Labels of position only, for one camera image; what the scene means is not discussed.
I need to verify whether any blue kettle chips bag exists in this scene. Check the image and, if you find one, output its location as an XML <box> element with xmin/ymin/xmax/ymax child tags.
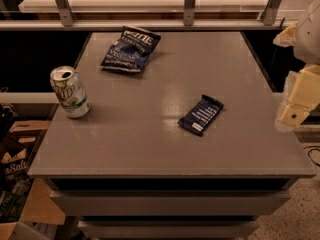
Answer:
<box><xmin>101</xmin><ymin>26</ymin><xmax>161</xmax><ymax>73</ymax></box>

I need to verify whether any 7up soda can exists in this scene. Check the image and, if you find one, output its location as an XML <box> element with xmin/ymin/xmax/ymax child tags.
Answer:
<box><xmin>50</xmin><ymin>66</ymin><xmax>90</xmax><ymax>118</ymax></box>

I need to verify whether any grey drawer cabinet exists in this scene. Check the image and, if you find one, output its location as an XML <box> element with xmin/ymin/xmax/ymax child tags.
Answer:
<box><xmin>30</xmin><ymin>32</ymin><xmax>316</xmax><ymax>240</ymax></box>

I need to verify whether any cardboard box with items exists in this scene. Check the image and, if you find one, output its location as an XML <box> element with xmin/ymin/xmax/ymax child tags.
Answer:
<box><xmin>0</xmin><ymin>105</ymin><xmax>65</xmax><ymax>240</ymax></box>

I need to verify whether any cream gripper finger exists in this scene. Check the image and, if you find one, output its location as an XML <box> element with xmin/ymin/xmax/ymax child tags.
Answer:
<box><xmin>273</xmin><ymin>22</ymin><xmax>298</xmax><ymax>48</ymax></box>
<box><xmin>274</xmin><ymin>64</ymin><xmax>320</xmax><ymax>132</ymax></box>

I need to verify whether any blue rxbar blueberry bar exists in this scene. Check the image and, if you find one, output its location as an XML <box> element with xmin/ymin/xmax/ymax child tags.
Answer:
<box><xmin>178</xmin><ymin>95</ymin><xmax>224</xmax><ymax>136</ymax></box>

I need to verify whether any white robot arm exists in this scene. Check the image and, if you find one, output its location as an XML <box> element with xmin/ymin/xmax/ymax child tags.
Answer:
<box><xmin>273</xmin><ymin>0</ymin><xmax>320</xmax><ymax>132</ymax></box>

